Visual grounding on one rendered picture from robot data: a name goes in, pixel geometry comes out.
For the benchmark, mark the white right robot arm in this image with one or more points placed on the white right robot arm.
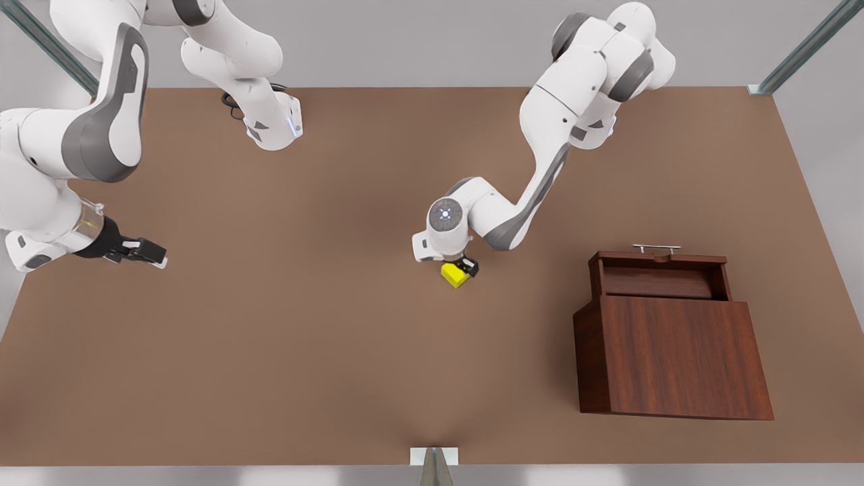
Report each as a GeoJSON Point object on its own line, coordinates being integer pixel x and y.
{"type": "Point", "coordinates": [108, 128]}

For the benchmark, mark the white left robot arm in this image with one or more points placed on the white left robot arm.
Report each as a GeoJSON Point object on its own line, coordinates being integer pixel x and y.
{"type": "Point", "coordinates": [560, 101]}

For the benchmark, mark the silver frame post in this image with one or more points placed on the silver frame post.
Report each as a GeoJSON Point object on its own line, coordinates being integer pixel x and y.
{"type": "Point", "coordinates": [806, 47]}
{"type": "Point", "coordinates": [50, 44]}
{"type": "Point", "coordinates": [434, 466]}

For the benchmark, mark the yellow square block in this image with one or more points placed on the yellow square block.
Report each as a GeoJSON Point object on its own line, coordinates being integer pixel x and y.
{"type": "Point", "coordinates": [453, 275]}

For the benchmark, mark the dark wooden cabinet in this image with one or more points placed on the dark wooden cabinet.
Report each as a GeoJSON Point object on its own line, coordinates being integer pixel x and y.
{"type": "Point", "coordinates": [682, 358]}

